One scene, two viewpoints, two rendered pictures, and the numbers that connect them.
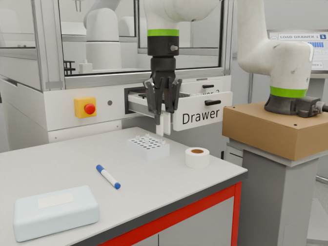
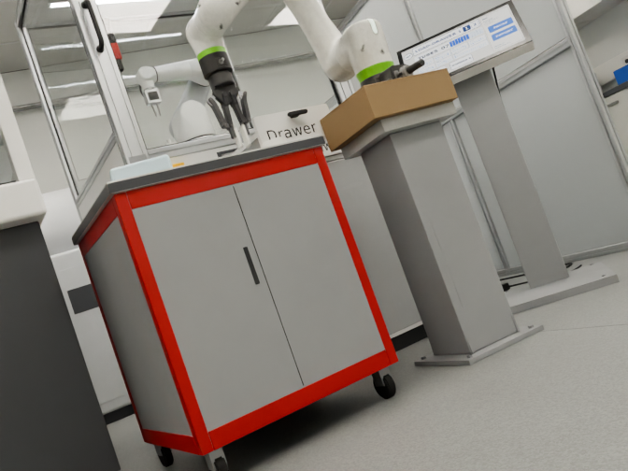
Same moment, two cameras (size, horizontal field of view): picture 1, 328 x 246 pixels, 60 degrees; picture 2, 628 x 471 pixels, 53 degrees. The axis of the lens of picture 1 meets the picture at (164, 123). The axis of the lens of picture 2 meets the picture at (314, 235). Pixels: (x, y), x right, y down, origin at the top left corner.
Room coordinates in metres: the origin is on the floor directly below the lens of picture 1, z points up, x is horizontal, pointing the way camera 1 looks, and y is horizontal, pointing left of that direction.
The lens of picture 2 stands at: (-1.03, -0.34, 0.39)
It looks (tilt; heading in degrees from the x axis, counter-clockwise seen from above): 3 degrees up; 7
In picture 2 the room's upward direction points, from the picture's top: 20 degrees counter-clockwise
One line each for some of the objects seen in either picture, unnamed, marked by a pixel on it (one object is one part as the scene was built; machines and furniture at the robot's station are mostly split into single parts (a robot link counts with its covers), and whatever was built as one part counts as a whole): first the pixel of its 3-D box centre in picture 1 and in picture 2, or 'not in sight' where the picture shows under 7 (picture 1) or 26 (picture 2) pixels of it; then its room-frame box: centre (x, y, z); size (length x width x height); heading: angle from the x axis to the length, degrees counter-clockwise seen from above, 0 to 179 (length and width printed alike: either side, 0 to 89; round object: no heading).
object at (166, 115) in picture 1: (166, 123); (245, 135); (0.86, -0.01, 0.86); 0.03 x 0.01 x 0.07; 36
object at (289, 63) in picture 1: (287, 68); (365, 52); (1.05, -0.45, 1.02); 0.16 x 0.13 x 0.19; 36
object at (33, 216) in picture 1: (56, 210); (140, 173); (0.50, 0.21, 0.78); 0.15 x 0.10 x 0.04; 116
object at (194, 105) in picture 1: (204, 110); (295, 126); (1.02, -0.15, 0.87); 0.29 x 0.02 x 0.11; 128
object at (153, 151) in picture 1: (147, 147); not in sight; (0.88, 0.05, 0.78); 0.12 x 0.08 x 0.04; 36
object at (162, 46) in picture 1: (163, 47); (216, 66); (0.85, 0.00, 1.09); 0.12 x 0.09 x 0.06; 36
